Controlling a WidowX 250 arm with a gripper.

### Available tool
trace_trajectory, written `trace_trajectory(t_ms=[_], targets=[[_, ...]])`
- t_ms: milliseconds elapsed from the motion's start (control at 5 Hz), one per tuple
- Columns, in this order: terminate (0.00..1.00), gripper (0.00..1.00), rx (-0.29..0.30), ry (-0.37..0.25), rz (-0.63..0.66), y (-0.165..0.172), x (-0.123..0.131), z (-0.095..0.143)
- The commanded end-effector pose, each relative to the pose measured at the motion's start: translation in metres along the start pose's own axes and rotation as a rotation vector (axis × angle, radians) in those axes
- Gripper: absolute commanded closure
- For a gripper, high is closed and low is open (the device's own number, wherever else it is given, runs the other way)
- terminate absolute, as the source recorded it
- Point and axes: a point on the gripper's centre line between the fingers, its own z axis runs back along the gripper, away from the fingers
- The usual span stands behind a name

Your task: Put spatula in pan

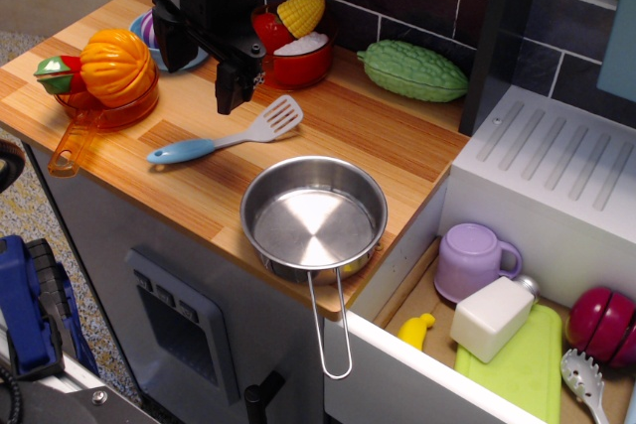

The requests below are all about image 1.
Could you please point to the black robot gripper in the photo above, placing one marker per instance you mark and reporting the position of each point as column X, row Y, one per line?
column 221, row 28

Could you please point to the white spatula with blue handle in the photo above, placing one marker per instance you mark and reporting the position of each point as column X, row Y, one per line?
column 278, row 118

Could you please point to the stainless steel pan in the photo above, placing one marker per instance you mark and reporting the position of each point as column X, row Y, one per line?
column 314, row 220

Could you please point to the purple white striped toy onion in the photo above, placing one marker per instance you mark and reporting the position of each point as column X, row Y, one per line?
column 146, row 29

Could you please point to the red toy tomato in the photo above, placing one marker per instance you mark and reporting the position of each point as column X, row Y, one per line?
column 271, row 31

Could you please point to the light blue bowl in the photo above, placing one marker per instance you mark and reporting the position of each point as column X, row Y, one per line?
column 156, row 54

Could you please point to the red transparent bowl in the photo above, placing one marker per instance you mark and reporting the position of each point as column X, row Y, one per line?
column 289, row 73

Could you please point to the orange toy pumpkin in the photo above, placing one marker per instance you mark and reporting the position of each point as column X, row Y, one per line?
column 116, row 67

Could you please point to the yellow toy corn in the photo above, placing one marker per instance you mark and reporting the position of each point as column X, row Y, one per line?
column 301, row 17

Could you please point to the white toy rice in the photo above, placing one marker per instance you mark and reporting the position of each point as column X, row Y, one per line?
column 304, row 45

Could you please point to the orange transparent measuring cup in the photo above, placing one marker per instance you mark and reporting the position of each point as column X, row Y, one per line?
column 88, row 116

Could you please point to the red green toy strawberry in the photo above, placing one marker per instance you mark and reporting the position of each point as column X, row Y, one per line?
column 60, row 75

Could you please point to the green toy bitter gourd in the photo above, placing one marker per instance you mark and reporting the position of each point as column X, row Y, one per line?
column 413, row 71

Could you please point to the grey toy oven door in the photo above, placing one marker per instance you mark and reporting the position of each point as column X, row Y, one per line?
column 190, row 335

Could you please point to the blue black clamp device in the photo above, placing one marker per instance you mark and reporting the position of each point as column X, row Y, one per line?
column 39, row 308

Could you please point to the purple plastic mug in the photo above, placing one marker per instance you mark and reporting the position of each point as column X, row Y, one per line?
column 471, row 256

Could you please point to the yellow toy banana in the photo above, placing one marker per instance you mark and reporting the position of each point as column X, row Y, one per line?
column 414, row 330

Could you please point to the white salt shaker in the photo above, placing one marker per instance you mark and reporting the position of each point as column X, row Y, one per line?
column 486, row 320

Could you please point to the light green cutting board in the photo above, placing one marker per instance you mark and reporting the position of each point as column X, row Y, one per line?
column 526, row 371

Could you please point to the magenta toy cabbage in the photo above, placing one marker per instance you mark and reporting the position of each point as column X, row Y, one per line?
column 602, row 323

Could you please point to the grey pasta spoon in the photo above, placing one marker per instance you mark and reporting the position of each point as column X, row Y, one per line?
column 584, row 379

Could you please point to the black oven handle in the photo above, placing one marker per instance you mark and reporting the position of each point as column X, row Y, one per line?
column 257, row 397

